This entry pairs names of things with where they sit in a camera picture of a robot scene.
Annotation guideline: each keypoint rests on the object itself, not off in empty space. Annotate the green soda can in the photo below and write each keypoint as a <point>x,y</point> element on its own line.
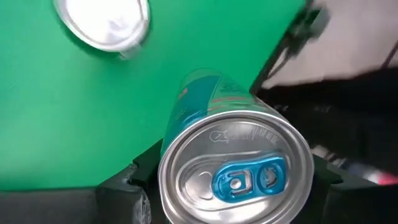
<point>102,21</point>
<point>236,149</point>

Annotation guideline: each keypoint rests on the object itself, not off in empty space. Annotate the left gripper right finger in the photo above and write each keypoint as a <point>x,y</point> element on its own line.
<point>351,205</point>

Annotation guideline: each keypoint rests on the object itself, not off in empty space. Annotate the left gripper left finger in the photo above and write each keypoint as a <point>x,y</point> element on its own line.
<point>77,208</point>

